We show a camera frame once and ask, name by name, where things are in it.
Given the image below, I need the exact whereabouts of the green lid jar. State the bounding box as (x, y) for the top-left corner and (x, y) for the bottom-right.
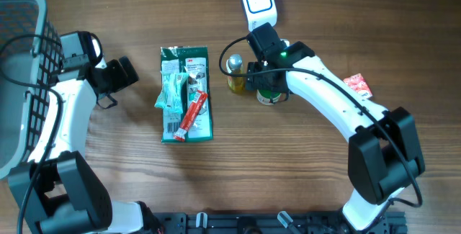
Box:
(256, 89), (282, 105)

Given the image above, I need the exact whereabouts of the clear yellow liquid bottle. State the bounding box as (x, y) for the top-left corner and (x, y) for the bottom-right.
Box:
(226, 54), (245, 94)

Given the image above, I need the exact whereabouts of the red stick sachet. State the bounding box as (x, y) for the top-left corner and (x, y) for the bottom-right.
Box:
(174, 90), (208, 142)

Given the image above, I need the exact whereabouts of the red white small carton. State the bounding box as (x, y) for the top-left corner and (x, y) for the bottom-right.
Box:
(343, 73), (372, 99)

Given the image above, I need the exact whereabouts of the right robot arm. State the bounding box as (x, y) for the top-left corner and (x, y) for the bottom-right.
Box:
(246, 23), (426, 233)

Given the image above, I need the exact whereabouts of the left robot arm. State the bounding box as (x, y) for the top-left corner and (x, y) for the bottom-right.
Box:
(8, 56), (164, 233)

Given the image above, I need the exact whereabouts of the white barcode scanner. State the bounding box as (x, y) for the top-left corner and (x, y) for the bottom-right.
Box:
(241, 0), (277, 32)

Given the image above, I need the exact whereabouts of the teal snack wrapper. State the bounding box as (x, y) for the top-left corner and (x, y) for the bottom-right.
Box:
(154, 72), (189, 114)

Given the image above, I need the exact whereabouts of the green gloves package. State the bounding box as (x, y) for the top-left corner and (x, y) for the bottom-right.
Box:
(160, 46), (210, 143)

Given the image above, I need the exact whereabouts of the grey plastic basket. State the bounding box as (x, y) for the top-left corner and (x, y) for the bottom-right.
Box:
(1, 0), (63, 179)

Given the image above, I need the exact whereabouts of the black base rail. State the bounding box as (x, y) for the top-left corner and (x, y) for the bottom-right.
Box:
(154, 210), (408, 234)

